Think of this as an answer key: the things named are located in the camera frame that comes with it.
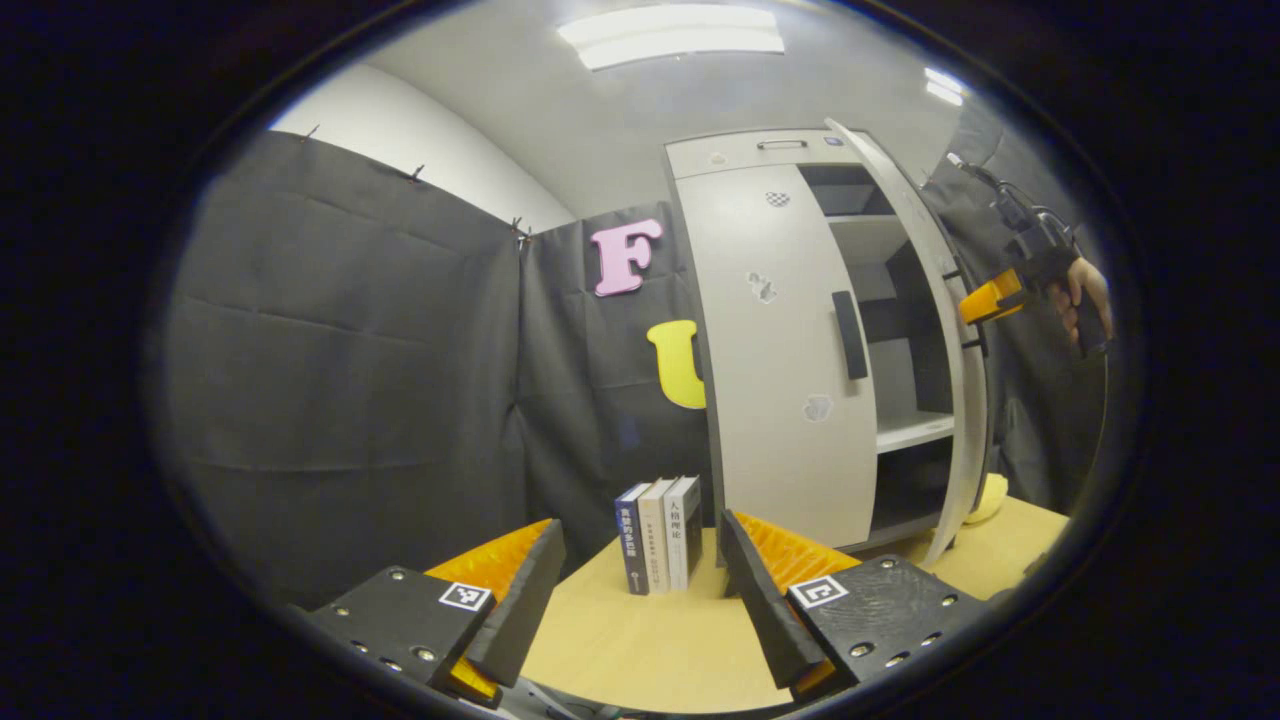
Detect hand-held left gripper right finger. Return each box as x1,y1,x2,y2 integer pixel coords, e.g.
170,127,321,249
720,508,996,701

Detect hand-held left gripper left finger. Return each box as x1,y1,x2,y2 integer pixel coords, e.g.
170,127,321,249
305,518,567,711

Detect black door handle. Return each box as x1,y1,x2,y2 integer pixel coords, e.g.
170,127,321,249
942,265,991,358
832,290,870,381

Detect grey cabinet door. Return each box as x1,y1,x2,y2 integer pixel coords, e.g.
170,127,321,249
825,118,991,568
675,165,881,549

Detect grey double-door shoe cabinet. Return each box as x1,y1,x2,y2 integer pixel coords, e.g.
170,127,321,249
663,118,991,568

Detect high white cabinet shelf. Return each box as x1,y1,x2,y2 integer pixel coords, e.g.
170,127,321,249
828,213,911,266

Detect grey cabinet drawer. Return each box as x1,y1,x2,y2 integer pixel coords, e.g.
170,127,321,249
665,128,863,181

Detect white book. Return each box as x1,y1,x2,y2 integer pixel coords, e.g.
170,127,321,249
662,475,704,592

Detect beige book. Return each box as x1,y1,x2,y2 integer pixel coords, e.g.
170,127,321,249
637,478,673,595

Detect yellow soft toy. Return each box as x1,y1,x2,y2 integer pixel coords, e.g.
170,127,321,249
965,473,1009,525

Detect black backdrop cloth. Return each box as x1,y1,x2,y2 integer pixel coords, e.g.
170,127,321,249
160,100,1111,611

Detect large ceiling light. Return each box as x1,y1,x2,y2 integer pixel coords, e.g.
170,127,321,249
557,3,786,71

